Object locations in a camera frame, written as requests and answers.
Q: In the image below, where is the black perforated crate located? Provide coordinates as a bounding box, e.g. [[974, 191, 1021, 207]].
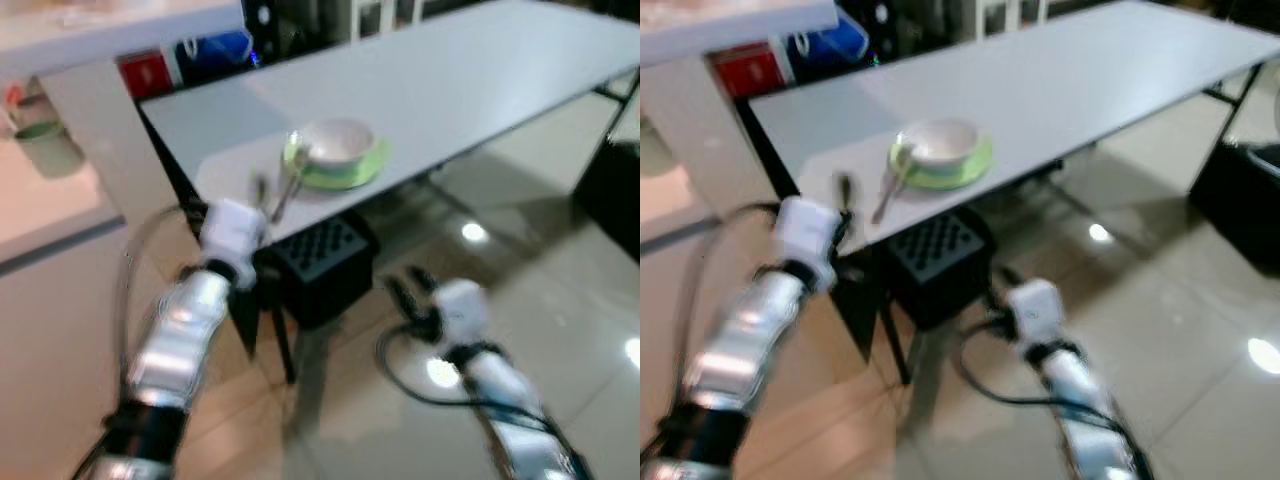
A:
[[252, 214, 381, 333], [866, 204, 999, 333]]

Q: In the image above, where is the green plate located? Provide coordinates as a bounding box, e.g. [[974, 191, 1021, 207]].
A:
[[282, 134, 392, 193], [888, 134, 997, 193]]

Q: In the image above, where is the blue bin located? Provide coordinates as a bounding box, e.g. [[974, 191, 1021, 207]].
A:
[[174, 28, 257, 87], [784, 10, 871, 83]]

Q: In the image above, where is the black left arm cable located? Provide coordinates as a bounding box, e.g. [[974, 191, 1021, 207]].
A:
[[70, 204, 207, 471], [650, 202, 783, 441]]

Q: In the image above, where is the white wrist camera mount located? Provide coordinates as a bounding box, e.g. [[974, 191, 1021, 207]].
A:
[[1004, 279, 1067, 349], [774, 196, 843, 295], [198, 198, 271, 291], [430, 279, 493, 349]]

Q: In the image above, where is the grey table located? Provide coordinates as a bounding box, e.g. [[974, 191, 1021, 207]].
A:
[[746, 0, 1280, 389], [138, 0, 641, 387]]

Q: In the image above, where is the green cup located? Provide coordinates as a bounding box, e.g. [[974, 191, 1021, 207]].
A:
[[14, 120, 87, 181], [640, 118, 679, 179]]

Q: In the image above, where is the black bin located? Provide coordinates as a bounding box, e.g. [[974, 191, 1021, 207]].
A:
[[1188, 138, 1280, 277], [572, 138, 641, 263]]

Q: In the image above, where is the white bowl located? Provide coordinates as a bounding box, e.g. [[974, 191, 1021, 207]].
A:
[[297, 117, 377, 169], [904, 117, 981, 171]]

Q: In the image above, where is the red box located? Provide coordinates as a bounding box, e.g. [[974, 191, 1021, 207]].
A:
[[710, 44, 787, 101], [117, 49, 177, 99]]

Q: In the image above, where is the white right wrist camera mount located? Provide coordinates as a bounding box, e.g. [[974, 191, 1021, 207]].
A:
[[430, 279, 493, 349], [1004, 279, 1067, 349]]

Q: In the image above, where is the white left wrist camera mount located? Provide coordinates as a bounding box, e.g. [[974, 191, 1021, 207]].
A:
[[198, 198, 271, 291], [774, 196, 843, 295]]

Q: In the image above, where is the white cabinet with dark panes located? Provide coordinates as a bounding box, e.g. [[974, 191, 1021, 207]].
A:
[[340, 0, 471, 43], [970, 0, 1091, 39]]

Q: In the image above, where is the metal spoon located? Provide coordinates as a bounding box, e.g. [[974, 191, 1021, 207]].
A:
[[871, 140, 917, 227], [269, 144, 313, 227]]

